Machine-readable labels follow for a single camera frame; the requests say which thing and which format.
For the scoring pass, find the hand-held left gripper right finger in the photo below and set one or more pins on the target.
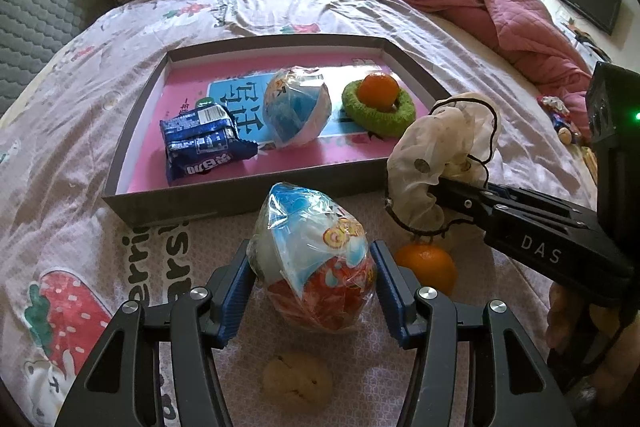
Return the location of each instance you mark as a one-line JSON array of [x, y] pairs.
[[387, 302]]

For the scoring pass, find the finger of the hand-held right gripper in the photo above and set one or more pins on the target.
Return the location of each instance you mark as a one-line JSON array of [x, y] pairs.
[[460, 199]]

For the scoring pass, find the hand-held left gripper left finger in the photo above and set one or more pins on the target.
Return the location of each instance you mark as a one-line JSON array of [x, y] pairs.
[[235, 302]]

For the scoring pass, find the cream mesh cloth bag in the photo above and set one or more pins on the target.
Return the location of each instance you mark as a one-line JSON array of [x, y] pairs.
[[425, 147]]

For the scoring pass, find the blue red toy ball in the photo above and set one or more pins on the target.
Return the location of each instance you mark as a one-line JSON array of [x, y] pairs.
[[305, 247]]

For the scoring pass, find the grey shallow cardboard box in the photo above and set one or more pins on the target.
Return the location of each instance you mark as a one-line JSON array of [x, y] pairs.
[[225, 202]]

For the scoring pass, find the green fuzzy scrunchie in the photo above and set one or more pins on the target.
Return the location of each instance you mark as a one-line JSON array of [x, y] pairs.
[[360, 112]]

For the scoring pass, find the person's right hand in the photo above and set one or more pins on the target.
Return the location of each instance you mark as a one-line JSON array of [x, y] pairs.
[[565, 317]]

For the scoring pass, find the orange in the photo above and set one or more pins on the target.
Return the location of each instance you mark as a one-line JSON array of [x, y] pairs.
[[425, 269], [379, 92]]

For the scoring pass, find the round beige cookie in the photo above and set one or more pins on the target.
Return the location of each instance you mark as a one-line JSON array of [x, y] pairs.
[[297, 377]]

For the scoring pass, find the small colourful toy figure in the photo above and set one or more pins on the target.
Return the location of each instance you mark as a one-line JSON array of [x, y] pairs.
[[565, 129]]

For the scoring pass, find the red white small toy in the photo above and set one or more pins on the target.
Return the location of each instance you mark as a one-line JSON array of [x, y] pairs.
[[554, 106]]

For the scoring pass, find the blue snack packet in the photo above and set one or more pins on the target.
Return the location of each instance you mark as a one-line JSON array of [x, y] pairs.
[[200, 142]]

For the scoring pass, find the blue white wrapped toy ball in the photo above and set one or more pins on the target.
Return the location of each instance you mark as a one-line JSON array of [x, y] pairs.
[[295, 107]]

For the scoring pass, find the pink quilt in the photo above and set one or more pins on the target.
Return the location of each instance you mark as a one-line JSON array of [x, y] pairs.
[[500, 7]]

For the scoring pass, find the strawberry printed bedsheet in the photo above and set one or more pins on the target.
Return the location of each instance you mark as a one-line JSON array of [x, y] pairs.
[[75, 132]]

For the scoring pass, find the grey quilted headboard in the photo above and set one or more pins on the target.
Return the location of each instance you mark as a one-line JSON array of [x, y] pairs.
[[45, 7]]

